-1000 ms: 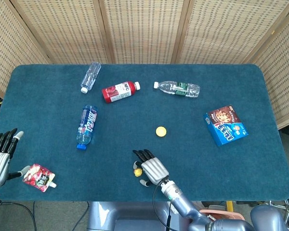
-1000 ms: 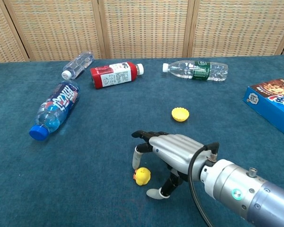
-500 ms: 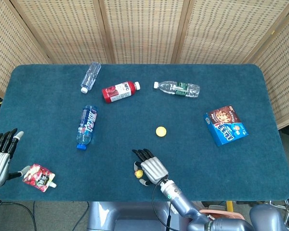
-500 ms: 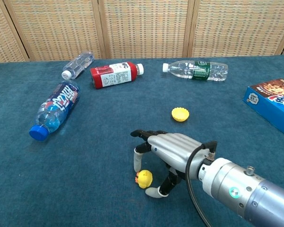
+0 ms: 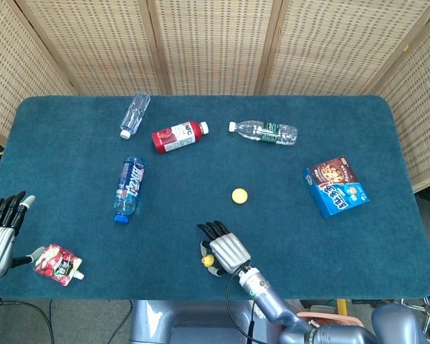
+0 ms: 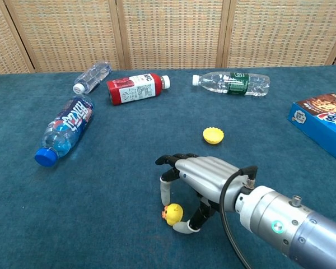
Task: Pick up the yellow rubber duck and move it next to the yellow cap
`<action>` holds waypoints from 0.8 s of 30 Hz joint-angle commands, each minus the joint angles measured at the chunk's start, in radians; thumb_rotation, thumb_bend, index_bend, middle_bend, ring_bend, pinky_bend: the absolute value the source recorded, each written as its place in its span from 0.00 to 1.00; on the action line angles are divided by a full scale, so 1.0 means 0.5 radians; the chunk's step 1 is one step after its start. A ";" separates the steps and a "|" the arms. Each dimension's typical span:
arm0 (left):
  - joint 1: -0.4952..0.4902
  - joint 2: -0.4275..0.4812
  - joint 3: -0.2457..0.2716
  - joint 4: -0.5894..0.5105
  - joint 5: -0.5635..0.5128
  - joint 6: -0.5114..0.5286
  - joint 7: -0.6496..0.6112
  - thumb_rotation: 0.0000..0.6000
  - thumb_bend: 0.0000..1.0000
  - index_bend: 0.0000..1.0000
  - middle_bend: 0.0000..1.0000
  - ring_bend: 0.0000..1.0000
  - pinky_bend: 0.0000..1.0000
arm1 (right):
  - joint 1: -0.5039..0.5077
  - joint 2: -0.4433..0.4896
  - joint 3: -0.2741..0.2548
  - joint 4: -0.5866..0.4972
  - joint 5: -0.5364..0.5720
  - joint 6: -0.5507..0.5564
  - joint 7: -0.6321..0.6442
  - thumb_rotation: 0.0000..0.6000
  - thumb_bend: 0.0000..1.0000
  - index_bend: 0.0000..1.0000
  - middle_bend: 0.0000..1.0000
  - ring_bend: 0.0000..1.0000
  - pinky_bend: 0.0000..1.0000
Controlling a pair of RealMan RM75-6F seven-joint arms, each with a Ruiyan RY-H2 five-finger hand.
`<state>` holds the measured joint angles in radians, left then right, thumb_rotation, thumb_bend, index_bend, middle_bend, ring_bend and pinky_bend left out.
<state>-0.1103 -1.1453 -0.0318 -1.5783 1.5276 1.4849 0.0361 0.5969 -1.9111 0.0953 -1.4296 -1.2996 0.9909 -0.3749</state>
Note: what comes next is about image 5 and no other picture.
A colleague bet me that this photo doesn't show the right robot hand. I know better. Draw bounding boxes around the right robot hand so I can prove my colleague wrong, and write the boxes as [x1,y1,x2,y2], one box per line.
[196,220,252,277]

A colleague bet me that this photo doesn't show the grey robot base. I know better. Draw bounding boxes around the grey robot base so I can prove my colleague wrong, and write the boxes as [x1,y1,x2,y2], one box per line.
[128,299,284,344]

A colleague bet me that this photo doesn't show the yellow round disc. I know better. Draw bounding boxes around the yellow round disc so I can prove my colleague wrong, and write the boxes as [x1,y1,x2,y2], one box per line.
[231,188,249,206]

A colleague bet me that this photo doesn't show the red jelly drink pouch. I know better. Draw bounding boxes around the red jelly drink pouch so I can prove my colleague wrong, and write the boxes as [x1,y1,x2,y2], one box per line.
[32,244,85,288]

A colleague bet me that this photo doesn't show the blue table mat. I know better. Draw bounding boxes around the blue table mat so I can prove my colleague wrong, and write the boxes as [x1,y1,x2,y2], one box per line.
[0,94,430,301]

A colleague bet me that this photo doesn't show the blue label drink bottle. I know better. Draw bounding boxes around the blue label drink bottle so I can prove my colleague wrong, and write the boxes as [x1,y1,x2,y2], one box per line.
[113,156,147,226]

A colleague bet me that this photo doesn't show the red juice bottle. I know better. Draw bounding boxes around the red juice bottle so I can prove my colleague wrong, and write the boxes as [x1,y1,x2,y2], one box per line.
[150,120,210,155]

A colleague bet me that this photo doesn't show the green label water bottle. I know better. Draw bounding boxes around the green label water bottle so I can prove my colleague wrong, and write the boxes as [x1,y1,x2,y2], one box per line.
[228,120,299,147]

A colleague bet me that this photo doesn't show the pink bin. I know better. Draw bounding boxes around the pink bin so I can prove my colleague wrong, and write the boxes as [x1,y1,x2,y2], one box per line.
[295,310,365,328]

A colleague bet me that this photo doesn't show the blue cookie box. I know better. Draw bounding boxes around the blue cookie box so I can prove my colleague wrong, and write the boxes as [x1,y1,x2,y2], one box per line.
[302,155,371,219]

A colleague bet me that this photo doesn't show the clear unlabeled water bottle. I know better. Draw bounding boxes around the clear unlabeled water bottle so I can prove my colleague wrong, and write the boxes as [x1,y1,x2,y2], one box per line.
[119,92,152,140]

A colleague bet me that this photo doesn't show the woven folding screen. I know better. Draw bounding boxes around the woven folding screen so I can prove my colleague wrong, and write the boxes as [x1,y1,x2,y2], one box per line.
[0,0,430,194]

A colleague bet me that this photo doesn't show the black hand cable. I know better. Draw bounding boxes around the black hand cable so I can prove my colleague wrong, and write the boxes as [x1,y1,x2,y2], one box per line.
[225,263,269,344]

